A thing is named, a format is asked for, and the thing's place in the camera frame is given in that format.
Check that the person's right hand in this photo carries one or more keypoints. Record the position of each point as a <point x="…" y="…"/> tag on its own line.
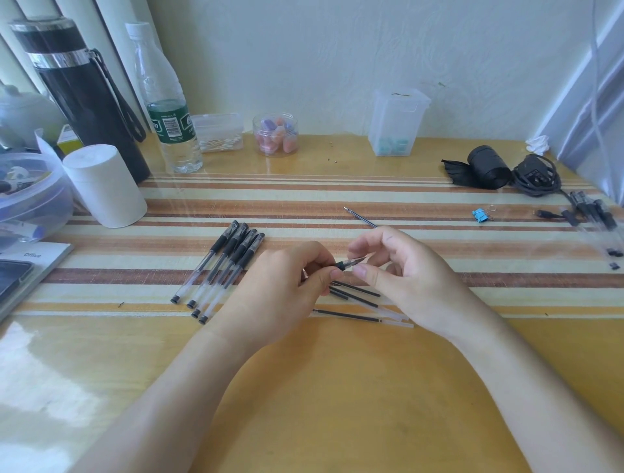
<point x="414" y="282"/>

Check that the person's left hand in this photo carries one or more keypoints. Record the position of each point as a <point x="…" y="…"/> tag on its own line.
<point x="273" y="292"/>

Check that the person's right thumb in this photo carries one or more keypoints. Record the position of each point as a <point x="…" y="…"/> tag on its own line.
<point x="378" y="280"/>

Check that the person's left thumb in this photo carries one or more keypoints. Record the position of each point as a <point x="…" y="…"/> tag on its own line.
<point x="324" y="282"/>

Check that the person's right forearm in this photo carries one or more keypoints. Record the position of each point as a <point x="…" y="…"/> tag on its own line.
<point x="526" y="390"/>

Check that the person's left forearm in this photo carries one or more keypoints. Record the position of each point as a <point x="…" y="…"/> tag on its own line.
<point x="195" y="399"/>

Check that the black ink pen refill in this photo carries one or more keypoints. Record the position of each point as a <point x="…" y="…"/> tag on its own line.
<point x="351" y="316"/>
<point x="358" y="289"/>
<point x="360" y="218"/>
<point x="353" y="298"/>

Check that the capped black gel pen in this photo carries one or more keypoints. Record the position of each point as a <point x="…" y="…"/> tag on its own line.
<point x="207" y="260"/>
<point x="226" y="273"/>
<point x="219" y="265"/>
<point x="234" y="277"/>

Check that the blue binder clip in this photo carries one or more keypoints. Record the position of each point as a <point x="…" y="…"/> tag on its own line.
<point x="481" y="216"/>

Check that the black bag roll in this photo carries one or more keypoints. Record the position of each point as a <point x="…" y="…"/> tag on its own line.
<point x="482" y="168"/>

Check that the clear jar of coloured earplugs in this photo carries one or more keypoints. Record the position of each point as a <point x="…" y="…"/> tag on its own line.
<point x="276" y="135"/>

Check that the tall clear plastic box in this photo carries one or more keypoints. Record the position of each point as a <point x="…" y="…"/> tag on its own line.
<point x="397" y="122"/>

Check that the clear cotton swab box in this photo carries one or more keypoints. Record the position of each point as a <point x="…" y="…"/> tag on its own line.
<point x="219" y="134"/>

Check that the crumpled white tissue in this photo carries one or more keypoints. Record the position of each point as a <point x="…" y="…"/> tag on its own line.
<point x="537" y="144"/>

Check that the bundle of clear gel pens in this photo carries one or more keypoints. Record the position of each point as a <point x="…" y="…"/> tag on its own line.
<point x="592" y="212"/>

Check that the clear plastic water bottle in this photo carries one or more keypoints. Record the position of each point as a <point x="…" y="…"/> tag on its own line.
<point x="168" y="117"/>

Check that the white cylindrical paper roll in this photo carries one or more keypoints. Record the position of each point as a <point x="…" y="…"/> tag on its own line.
<point x="105" y="187"/>

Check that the grey booklet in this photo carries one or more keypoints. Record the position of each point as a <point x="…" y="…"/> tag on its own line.
<point x="44" y="260"/>

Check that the white sheer curtain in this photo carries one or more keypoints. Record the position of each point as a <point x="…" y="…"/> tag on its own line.
<point x="604" y="97"/>

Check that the yellow green small box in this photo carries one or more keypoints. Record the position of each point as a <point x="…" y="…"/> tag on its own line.
<point x="68" y="141"/>

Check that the black thermos flask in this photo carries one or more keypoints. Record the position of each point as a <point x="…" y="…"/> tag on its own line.
<point x="83" y="107"/>

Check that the clear plastic lidded bowl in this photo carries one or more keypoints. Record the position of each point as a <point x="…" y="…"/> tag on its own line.
<point x="34" y="195"/>

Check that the black smartphone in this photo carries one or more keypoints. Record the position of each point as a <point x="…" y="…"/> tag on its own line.
<point x="12" y="277"/>

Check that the white ceramic teapot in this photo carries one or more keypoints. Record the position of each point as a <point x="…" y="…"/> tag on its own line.
<point x="24" y="117"/>

